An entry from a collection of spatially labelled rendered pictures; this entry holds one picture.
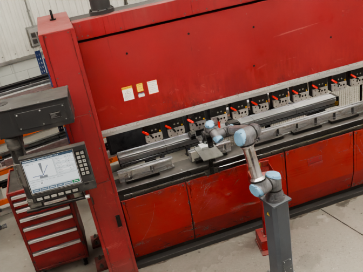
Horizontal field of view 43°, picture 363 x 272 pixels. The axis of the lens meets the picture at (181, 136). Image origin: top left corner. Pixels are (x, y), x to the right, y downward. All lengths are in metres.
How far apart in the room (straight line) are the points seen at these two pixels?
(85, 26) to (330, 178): 2.75
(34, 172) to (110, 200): 0.84
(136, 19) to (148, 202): 1.57
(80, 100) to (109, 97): 0.33
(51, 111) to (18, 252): 2.44
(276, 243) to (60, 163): 1.82
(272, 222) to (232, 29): 1.59
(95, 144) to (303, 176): 2.04
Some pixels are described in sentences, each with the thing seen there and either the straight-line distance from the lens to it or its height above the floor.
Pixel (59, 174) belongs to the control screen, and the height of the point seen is 1.42.
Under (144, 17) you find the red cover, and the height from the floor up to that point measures 2.23.
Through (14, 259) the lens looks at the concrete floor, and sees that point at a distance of 5.19.
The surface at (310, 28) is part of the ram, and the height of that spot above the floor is 1.82.
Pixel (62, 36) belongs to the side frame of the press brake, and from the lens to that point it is 3.39.
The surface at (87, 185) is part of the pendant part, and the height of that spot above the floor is 1.28.
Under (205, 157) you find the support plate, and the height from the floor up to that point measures 1.00.
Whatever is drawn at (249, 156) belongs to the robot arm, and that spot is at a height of 1.21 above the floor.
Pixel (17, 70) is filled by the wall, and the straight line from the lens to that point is 7.78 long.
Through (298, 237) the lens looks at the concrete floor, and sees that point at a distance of 4.56.
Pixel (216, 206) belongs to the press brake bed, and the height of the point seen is 0.41.
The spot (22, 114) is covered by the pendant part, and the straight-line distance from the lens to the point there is 3.15.
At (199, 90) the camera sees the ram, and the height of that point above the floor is 1.52.
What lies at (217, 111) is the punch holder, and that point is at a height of 1.29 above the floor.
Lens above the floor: 2.87
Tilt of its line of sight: 25 degrees down
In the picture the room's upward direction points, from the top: 10 degrees counter-clockwise
